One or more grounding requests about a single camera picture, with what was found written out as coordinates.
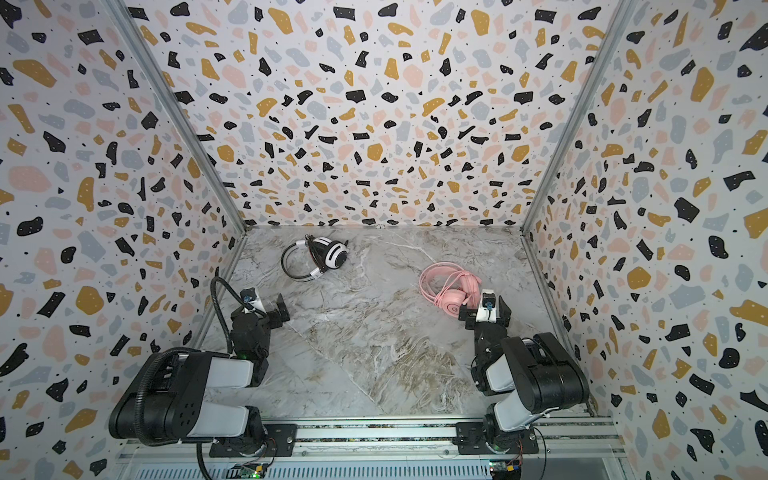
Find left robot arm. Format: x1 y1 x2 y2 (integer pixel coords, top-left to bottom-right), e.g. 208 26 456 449
108 289 290 457

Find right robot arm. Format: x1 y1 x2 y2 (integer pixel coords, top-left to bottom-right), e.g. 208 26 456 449
454 292 589 455

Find right aluminium corner post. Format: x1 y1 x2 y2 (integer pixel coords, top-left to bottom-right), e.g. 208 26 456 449
521 0 637 237

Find aluminium corner post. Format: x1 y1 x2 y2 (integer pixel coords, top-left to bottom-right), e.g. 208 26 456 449
103 1 247 236
521 0 637 237

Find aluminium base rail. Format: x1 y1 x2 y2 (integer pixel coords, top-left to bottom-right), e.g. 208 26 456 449
115 412 634 479

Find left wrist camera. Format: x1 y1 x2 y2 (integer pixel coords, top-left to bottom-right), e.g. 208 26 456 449
240 287 266 316

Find pink headphones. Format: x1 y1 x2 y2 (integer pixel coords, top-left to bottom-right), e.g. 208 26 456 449
418 262 482 318

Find white black headphones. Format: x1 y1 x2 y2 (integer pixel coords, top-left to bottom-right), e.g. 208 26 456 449
280 235 349 281

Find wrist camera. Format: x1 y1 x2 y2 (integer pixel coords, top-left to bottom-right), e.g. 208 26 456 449
476 289 497 323
240 287 266 316

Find left aluminium corner post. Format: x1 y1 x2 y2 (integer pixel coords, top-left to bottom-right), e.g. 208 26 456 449
103 1 247 236

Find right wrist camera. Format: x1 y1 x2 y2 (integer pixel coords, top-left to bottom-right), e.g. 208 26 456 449
476 289 497 323

